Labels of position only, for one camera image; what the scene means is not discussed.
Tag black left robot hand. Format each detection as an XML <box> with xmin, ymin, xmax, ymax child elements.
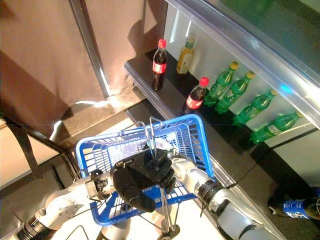
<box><xmin>109</xmin><ymin>147</ymin><xmax>177</xmax><ymax>213</ymax></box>

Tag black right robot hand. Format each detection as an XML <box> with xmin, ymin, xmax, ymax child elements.
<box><xmin>153</xmin><ymin>138</ymin><xmax>176</xmax><ymax>157</ymax></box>

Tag blue plastic shopping basket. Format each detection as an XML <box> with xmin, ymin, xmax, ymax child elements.
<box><xmin>74</xmin><ymin>113</ymin><xmax>216</xmax><ymax>227</ymax></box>

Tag Pepsi bottle blue cap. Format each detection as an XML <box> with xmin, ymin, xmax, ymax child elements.
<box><xmin>268</xmin><ymin>189</ymin><xmax>320</xmax><ymax>220</ymax></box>

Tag black base shelf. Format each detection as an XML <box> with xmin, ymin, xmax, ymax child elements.
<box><xmin>126</xmin><ymin>99</ymin><xmax>171</xmax><ymax>123</ymax></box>

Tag cola bottle red cap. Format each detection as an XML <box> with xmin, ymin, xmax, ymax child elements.
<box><xmin>152</xmin><ymin>38</ymin><xmax>168</xmax><ymax>91</ymax></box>
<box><xmin>184</xmin><ymin>76</ymin><xmax>210</xmax><ymax>116</ymax></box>

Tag black shelf with clear strip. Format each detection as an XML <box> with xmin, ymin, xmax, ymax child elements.
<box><xmin>166</xmin><ymin>0</ymin><xmax>320</xmax><ymax>131</ymax></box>
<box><xmin>123</xmin><ymin>48</ymin><xmax>276</xmax><ymax>191</ymax></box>
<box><xmin>232</xmin><ymin>147</ymin><xmax>320</xmax><ymax>240</ymax></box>

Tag small yellow tea bottle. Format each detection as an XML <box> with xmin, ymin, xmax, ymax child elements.
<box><xmin>176</xmin><ymin>33</ymin><xmax>197</xmax><ymax>75</ymax></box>

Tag dark metal wall rail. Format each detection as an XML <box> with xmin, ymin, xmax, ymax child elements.
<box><xmin>69</xmin><ymin>0</ymin><xmax>111</xmax><ymax>98</ymax></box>

